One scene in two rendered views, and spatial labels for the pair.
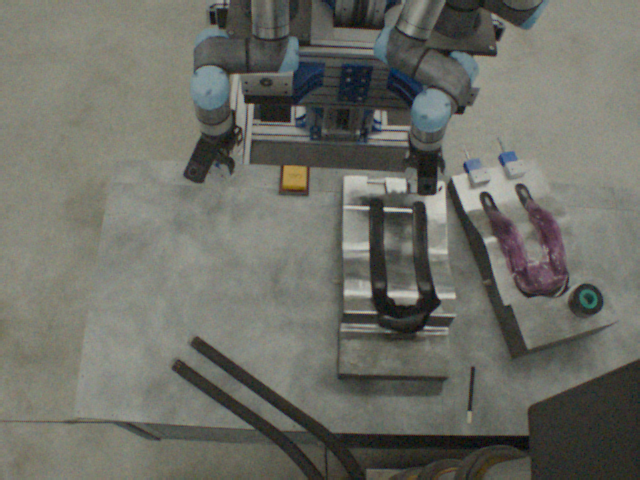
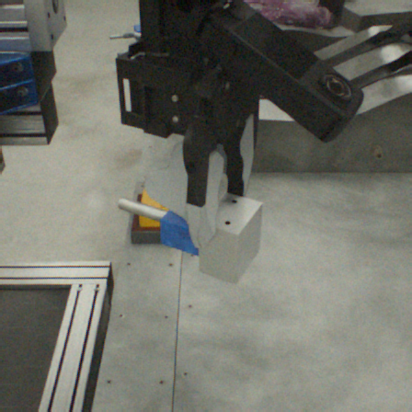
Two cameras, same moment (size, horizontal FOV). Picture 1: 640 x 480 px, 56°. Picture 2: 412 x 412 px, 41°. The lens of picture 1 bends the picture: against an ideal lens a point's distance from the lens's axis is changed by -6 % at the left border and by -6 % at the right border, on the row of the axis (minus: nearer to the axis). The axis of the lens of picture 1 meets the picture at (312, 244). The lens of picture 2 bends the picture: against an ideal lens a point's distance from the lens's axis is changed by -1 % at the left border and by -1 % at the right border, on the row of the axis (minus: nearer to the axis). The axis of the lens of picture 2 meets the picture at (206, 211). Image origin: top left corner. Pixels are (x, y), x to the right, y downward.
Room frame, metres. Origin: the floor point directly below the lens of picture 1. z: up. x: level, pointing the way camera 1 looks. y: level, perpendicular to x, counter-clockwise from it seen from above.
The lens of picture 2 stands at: (0.71, 0.62, 1.23)
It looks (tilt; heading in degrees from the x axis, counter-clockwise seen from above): 36 degrees down; 275
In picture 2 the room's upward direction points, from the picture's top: straight up
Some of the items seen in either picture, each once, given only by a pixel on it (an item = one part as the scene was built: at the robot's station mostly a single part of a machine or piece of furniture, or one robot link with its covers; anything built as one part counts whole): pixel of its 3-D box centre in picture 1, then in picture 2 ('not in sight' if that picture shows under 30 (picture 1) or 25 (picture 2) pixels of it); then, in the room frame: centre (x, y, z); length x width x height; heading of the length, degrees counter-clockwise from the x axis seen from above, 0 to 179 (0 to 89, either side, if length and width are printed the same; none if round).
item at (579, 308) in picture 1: (585, 300); not in sight; (0.52, -0.67, 0.93); 0.08 x 0.08 x 0.04
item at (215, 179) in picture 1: (227, 165); (182, 222); (0.76, 0.23, 0.93); 0.13 x 0.05 x 0.05; 157
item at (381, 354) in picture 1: (395, 273); (346, 93); (0.56, -0.21, 0.87); 0.50 x 0.26 x 0.14; 4
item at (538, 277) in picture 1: (532, 242); (272, 9); (0.67, -0.55, 0.90); 0.26 x 0.18 x 0.08; 22
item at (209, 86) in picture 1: (210, 94); not in sight; (0.75, 0.24, 1.25); 0.09 x 0.08 x 0.11; 10
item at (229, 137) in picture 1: (219, 134); (192, 50); (0.75, 0.24, 1.09); 0.09 x 0.08 x 0.12; 157
